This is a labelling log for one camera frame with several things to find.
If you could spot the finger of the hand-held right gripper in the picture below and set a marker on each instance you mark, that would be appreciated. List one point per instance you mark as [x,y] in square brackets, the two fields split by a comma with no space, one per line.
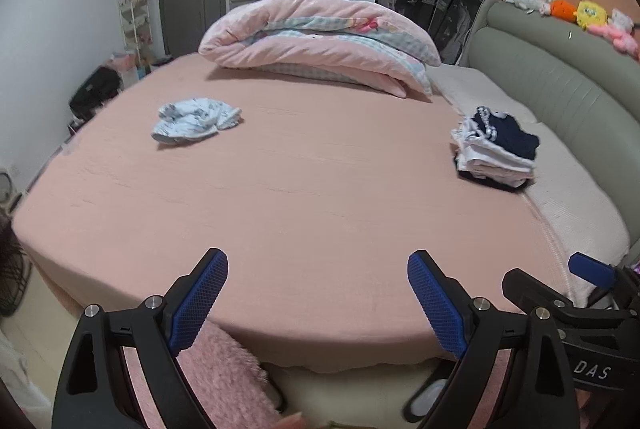
[592,270]
[522,284]

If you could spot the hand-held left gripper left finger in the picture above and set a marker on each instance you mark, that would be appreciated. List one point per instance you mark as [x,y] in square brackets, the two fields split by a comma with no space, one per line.
[200,299]

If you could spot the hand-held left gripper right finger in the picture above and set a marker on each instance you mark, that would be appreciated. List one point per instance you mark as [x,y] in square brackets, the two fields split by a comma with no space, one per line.
[435,304]

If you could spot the light blue printed pajama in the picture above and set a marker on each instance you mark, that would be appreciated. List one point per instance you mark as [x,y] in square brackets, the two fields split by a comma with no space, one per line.
[195,119]

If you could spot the stack of folded clothes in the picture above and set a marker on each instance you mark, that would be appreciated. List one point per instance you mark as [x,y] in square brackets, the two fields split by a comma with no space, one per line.
[495,149]

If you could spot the pink bed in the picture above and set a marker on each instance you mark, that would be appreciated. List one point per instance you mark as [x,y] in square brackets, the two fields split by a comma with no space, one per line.
[300,184]

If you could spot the grey-green padded headboard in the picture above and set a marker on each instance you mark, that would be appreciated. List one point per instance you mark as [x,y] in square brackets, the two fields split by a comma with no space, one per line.
[565,84]

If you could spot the black floor fan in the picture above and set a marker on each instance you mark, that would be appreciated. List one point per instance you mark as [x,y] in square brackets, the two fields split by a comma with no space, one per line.
[12,269]

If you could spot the black bag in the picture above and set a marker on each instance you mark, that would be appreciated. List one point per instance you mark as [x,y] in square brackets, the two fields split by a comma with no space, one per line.
[95,91]

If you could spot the pink and white cat plush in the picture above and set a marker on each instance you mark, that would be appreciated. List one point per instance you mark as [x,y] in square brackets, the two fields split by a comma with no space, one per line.
[620,34]

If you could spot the yellow sponge plush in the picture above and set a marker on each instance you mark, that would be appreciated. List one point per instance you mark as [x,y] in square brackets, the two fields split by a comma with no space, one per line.
[591,14]

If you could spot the orange carrot plush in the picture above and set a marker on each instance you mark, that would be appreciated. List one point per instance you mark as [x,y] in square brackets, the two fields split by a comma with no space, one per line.
[564,9]

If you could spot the white shelf rack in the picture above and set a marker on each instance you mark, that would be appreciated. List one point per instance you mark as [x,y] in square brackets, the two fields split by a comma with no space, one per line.
[136,34]

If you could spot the folded pink quilt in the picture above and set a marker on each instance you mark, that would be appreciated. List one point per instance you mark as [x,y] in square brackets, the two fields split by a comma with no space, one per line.
[320,34]

